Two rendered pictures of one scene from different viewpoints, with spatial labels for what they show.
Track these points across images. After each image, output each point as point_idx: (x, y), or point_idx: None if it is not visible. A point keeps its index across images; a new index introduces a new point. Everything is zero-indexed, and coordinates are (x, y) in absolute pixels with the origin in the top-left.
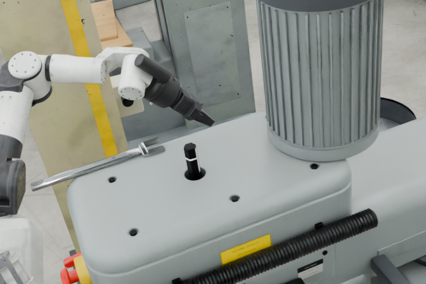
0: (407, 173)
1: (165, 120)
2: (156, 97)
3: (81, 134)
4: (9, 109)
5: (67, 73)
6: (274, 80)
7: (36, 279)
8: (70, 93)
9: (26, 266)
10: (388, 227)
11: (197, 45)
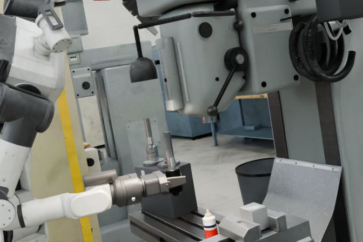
0: None
1: (112, 213)
2: (135, 1)
3: (56, 171)
4: None
5: None
6: None
7: (61, 62)
8: (51, 135)
9: None
10: None
11: (135, 149)
